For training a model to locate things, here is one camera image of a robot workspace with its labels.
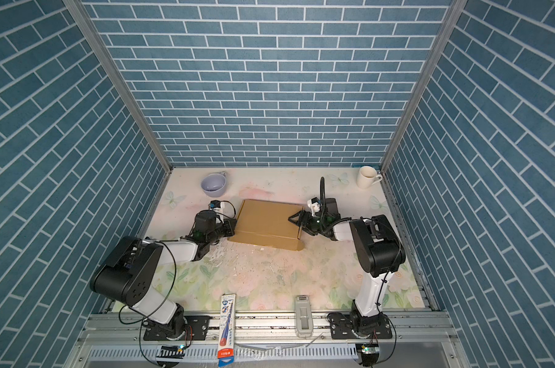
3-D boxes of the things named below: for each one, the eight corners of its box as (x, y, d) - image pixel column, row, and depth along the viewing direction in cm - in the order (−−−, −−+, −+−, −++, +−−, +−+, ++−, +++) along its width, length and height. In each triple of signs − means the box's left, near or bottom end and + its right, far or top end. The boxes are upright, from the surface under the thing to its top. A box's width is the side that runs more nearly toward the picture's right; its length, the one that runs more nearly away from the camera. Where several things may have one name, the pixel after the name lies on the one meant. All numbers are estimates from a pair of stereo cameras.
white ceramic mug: (357, 189, 113) (361, 178, 106) (354, 177, 118) (358, 165, 112) (377, 190, 113) (382, 178, 107) (373, 177, 119) (378, 165, 112)
